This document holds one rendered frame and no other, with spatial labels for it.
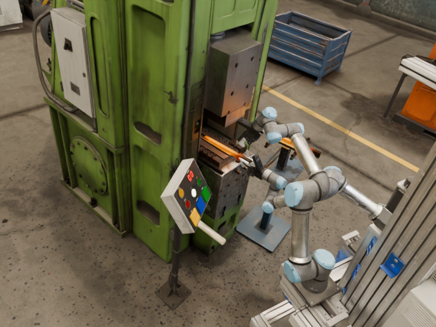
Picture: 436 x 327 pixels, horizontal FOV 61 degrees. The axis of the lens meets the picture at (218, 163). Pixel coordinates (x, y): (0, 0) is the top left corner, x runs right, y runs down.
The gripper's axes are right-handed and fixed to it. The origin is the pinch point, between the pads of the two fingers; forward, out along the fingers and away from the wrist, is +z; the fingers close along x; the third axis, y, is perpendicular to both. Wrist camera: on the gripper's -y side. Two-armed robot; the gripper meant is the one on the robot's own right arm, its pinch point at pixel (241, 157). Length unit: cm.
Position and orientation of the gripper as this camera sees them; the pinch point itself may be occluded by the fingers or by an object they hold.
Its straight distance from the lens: 256.3
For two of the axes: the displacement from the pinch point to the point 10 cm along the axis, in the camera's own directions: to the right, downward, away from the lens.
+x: 6.5, -4.3, 6.2
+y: -0.9, 7.7, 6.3
